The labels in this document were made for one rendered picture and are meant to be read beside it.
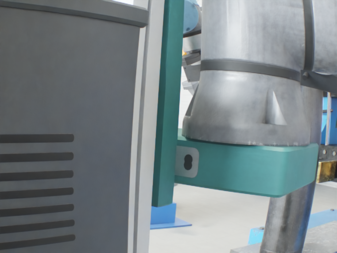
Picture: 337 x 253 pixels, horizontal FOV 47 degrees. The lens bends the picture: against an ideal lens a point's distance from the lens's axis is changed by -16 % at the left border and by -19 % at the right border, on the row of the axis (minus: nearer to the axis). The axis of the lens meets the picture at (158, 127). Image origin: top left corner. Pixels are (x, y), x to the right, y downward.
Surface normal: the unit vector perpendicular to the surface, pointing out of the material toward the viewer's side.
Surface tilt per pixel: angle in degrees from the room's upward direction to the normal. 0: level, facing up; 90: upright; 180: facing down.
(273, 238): 90
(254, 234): 90
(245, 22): 90
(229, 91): 70
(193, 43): 106
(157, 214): 90
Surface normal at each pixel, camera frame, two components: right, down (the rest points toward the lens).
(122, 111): 0.77, 0.08
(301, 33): -0.27, 0.47
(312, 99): 0.18, 0.07
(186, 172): -0.63, 0.00
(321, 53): -0.23, 0.73
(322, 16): -0.27, 0.13
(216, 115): -0.59, -0.34
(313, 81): -0.52, 0.41
